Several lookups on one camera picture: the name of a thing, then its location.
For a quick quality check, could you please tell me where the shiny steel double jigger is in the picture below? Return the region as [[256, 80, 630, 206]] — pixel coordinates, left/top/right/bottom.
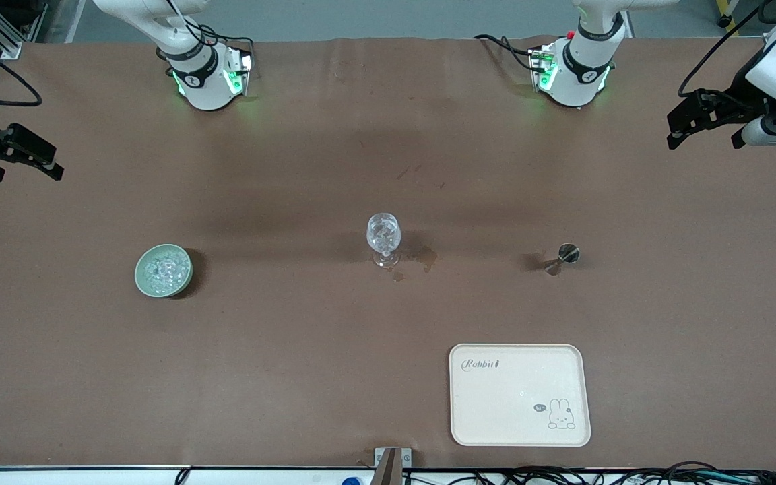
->
[[543, 242, 581, 276]]

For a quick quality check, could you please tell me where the pile of clear ice cubes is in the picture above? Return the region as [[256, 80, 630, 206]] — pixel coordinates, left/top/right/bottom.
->
[[144, 249, 188, 292]]

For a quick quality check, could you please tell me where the clear stemmed wine glass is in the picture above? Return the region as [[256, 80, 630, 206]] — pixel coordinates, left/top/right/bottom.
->
[[366, 213, 403, 269]]

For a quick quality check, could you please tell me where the pale green ceramic bowl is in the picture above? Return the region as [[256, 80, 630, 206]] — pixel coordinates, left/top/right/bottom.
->
[[135, 244, 193, 298]]

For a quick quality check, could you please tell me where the brown table mat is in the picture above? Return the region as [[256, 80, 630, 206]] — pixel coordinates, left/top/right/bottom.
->
[[0, 35, 776, 470]]

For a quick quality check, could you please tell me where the cream rabbit print tray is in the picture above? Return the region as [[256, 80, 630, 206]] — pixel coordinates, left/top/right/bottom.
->
[[449, 343, 592, 448]]

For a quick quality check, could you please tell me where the aluminium frame profile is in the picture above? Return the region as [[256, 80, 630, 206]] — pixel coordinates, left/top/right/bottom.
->
[[0, 0, 49, 61]]

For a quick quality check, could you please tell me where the black left base cable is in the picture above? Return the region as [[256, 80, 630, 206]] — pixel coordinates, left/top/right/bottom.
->
[[474, 34, 540, 73]]

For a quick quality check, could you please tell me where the black base cable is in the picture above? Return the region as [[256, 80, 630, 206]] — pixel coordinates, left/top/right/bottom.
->
[[196, 24, 255, 58], [474, 34, 540, 73]]

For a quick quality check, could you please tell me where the black right base cable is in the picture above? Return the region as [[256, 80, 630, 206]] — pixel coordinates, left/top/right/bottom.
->
[[196, 24, 255, 58]]

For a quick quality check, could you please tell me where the tangled black cable bundle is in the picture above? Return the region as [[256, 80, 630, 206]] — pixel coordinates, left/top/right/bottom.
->
[[398, 461, 776, 485]]

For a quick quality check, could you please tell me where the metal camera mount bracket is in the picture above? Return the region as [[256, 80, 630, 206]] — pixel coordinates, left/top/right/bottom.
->
[[374, 447, 413, 485]]

